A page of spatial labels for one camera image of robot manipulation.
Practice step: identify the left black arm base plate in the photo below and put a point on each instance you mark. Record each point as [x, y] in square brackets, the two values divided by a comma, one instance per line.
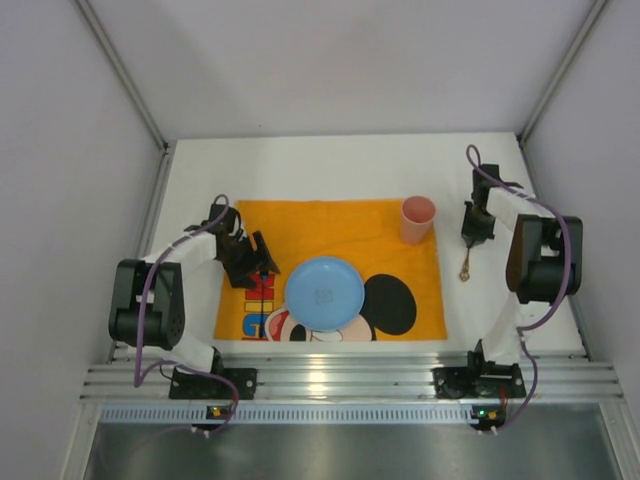
[186, 386]

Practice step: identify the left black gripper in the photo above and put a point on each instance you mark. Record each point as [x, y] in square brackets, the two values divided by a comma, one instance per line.
[245, 261]

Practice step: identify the aluminium frame post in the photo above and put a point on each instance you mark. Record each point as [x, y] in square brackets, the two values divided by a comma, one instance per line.
[559, 74]
[121, 72]

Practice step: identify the orange Mickey Mouse placemat cloth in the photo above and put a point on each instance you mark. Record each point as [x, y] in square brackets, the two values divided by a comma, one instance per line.
[402, 282]

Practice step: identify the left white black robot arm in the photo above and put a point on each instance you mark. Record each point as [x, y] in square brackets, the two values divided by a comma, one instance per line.
[148, 306]

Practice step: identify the left aluminium frame post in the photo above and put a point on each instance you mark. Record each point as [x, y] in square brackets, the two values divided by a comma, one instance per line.
[121, 72]

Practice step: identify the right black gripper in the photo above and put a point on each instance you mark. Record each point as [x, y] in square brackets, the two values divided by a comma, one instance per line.
[476, 233]

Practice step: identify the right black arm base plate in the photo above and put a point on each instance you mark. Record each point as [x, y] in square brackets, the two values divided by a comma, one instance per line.
[463, 383]

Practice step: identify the aluminium mounting rail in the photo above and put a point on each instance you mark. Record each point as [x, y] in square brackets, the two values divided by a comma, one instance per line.
[406, 377]

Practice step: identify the pink plastic cup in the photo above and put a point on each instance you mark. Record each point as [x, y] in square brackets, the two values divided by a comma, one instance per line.
[417, 216]

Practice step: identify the right aluminium frame post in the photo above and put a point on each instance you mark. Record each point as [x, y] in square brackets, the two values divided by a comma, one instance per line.
[559, 74]

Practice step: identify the blue plastic plate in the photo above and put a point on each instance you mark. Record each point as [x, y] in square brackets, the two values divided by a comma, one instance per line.
[324, 294]

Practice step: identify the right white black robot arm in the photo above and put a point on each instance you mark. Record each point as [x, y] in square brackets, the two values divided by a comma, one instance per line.
[544, 263]

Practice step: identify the white slotted cable duct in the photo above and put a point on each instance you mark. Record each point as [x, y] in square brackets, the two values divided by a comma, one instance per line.
[271, 414]

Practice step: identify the blue plastic fork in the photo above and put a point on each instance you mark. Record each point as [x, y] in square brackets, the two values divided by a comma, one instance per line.
[262, 300]

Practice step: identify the gold metal spoon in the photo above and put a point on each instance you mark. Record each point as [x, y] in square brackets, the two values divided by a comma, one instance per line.
[464, 273]

